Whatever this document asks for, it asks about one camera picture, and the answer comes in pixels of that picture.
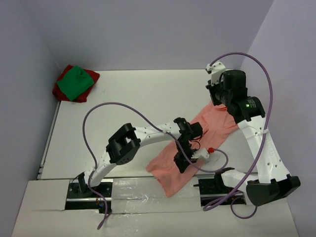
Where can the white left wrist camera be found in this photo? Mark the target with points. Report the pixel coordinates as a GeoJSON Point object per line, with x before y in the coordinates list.
{"type": "Point", "coordinates": [201, 154]}

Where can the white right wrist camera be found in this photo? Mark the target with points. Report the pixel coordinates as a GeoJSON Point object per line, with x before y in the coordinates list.
{"type": "Point", "coordinates": [215, 70]}

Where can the green folded t-shirt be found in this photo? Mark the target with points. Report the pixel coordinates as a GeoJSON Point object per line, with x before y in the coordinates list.
{"type": "Point", "coordinates": [75, 82]}

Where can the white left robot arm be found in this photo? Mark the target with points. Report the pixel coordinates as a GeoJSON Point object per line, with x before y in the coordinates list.
{"type": "Point", "coordinates": [125, 143]}

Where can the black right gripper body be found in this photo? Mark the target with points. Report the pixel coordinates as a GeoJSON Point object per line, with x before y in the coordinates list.
{"type": "Point", "coordinates": [217, 93]}

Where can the pink t-shirt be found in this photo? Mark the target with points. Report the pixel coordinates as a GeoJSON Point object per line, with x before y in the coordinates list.
{"type": "Point", "coordinates": [217, 125]}

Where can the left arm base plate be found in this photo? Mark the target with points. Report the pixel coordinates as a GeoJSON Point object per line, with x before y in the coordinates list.
{"type": "Point", "coordinates": [77, 200]}

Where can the silver tape patch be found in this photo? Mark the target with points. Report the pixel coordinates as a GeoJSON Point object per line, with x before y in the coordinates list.
{"type": "Point", "coordinates": [145, 195]}

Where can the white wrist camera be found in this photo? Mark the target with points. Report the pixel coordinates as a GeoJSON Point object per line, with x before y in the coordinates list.
{"type": "Point", "coordinates": [201, 154]}
{"type": "Point", "coordinates": [215, 70]}

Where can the red folded t-shirt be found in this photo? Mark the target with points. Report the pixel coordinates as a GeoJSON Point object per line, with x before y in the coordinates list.
{"type": "Point", "coordinates": [82, 98]}

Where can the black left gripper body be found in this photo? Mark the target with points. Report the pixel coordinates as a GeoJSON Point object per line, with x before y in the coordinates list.
{"type": "Point", "coordinates": [180, 155]}

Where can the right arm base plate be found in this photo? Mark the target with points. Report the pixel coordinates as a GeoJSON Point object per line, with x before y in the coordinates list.
{"type": "Point", "coordinates": [212, 188]}

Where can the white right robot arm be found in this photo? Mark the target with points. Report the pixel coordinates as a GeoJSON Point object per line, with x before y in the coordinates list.
{"type": "Point", "coordinates": [273, 180]}

